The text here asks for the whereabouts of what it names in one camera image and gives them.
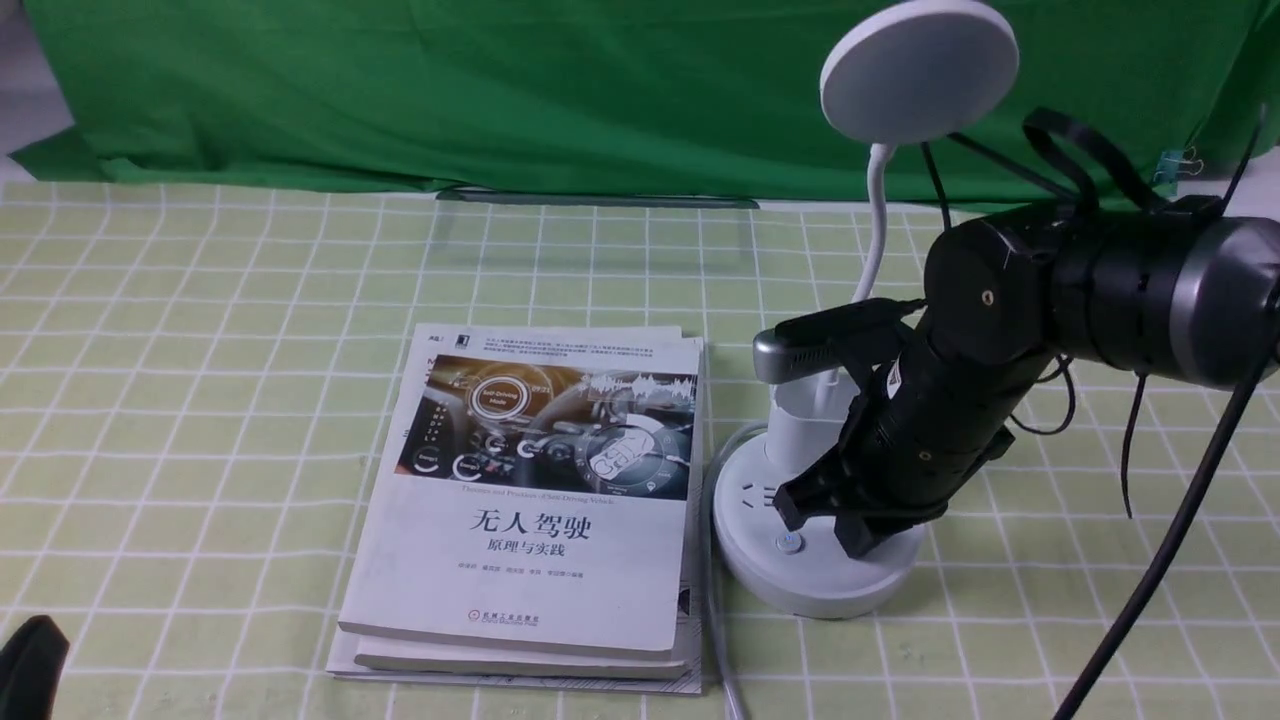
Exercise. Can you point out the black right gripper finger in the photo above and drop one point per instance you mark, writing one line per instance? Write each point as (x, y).
(860, 533)

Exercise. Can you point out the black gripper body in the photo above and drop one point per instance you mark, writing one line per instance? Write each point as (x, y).
(916, 445)

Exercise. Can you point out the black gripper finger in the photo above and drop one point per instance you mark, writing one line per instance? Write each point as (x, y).
(811, 494)

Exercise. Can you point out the white desk lamp with base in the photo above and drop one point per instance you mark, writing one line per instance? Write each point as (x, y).
(909, 73)

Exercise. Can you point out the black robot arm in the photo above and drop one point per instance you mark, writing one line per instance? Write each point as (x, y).
(1181, 294)

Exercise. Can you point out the top self-driving textbook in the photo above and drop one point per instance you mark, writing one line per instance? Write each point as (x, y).
(520, 560)

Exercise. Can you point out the teal binder clip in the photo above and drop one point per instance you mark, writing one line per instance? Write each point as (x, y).
(1176, 165)

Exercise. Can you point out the clear acrylic stand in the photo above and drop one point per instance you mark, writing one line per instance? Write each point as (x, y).
(599, 234)

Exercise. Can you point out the bottom thin booklet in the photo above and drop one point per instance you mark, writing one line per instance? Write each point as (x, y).
(690, 640)

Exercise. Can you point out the green checkered tablecloth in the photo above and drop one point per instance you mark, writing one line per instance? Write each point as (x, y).
(197, 382)

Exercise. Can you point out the black object at corner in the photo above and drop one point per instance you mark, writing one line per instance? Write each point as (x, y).
(31, 665)

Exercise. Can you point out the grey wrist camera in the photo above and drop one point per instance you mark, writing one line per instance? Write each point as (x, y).
(855, 337)

